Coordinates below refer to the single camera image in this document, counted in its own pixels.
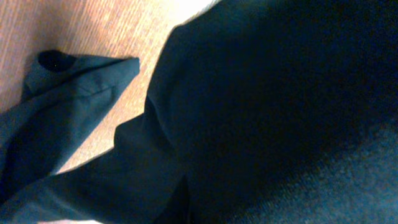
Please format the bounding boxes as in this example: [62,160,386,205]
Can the black leggings with red waistband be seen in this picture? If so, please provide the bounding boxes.
[1,1,397,223]

